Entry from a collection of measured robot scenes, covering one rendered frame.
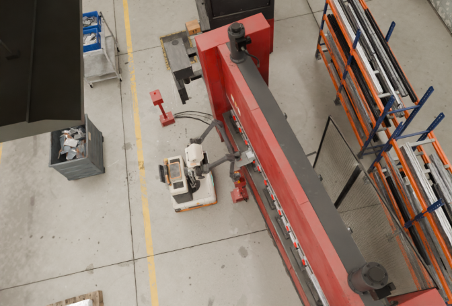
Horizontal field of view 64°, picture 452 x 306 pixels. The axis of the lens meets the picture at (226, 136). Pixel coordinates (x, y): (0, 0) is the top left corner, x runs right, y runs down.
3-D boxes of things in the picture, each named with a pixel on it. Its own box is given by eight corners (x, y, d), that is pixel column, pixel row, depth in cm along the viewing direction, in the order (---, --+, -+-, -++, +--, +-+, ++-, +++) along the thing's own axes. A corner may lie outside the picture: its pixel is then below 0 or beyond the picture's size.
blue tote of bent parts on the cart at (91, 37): (72, 40, 635) (68, 33, 619) (100, 34, 636) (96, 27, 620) (72, 56, 618) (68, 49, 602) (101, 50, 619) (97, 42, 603)
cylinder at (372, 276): (342, 274, 287) (356, 265, 246) (370, 261, 290) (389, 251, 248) (365, 317, 272) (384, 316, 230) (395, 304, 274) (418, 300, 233)
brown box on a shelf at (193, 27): (184, 23, 609) (183, 18, 598) (199, 20, 610) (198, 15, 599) (187, 36, 595) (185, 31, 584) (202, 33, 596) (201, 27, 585)
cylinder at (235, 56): (227, 53, 402) (222, 22, 360) (247, 45, 404) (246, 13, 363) (238, 75, 387) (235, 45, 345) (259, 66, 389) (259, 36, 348)
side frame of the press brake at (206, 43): (216, 130, 621) (194, 36, 418) (261, 113, 629) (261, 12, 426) (221, 142, 610) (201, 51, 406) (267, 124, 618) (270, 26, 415)
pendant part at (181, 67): (176, 81, 540) (163, 42, 465) (192, 77, 541) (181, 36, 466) (185, 108, 516) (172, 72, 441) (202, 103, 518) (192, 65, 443)
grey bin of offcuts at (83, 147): (70, 141, 637) (50, 121, 573) (103, 134, 638) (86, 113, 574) (70, 183, 599) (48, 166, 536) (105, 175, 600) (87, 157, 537)
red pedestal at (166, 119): (159, 118, 643) (145, 92, 569) (172, 113, 645) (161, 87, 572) (162, 127, 633) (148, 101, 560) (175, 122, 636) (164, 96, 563)
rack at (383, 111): (314, 55, 677) (329, -24, 522) (340, 49, 678) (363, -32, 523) (358, 159, 574) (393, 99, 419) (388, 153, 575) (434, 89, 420)
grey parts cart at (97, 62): (89, 54, 729) (66, 19, 645) (120, 47, 730) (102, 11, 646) (89, 89, 687) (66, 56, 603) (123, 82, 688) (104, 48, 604)
